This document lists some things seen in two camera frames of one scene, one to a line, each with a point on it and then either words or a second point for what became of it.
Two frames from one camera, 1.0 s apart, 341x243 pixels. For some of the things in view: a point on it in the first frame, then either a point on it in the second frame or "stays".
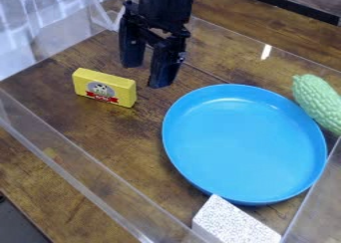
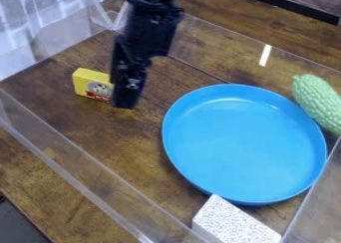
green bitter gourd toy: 320,101 stays
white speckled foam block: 221,223 stays
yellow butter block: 100,87 stays
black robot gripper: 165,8 to 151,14
